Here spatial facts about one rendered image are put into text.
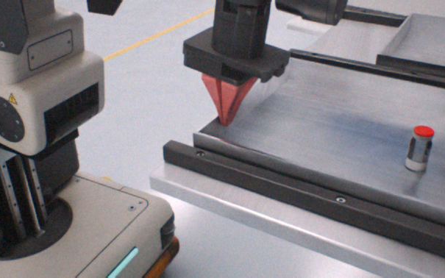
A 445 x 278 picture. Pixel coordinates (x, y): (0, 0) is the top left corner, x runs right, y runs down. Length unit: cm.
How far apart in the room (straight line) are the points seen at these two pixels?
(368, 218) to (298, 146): 15
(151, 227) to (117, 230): 10
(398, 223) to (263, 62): 20
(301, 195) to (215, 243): 126
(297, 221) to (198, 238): 128
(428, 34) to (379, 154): 48
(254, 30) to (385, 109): 26
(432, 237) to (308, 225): 11
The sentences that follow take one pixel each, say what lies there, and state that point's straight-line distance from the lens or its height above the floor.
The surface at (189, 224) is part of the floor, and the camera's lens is 178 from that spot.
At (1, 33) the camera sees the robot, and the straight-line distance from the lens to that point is 89.
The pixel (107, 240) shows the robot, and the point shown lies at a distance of 134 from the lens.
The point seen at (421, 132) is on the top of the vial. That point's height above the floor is 93.
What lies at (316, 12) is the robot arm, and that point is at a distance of 44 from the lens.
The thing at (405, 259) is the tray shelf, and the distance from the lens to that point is 44.
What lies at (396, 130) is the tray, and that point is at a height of 88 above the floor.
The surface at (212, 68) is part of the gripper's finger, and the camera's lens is 49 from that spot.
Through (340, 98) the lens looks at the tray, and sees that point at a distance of 68.
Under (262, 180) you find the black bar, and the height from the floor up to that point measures 90.
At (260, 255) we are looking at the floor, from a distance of 166.
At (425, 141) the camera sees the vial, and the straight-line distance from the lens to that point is 53.
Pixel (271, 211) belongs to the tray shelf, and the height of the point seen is 88.
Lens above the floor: 117
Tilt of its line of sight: 30 degrees down
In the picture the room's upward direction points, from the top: straight up
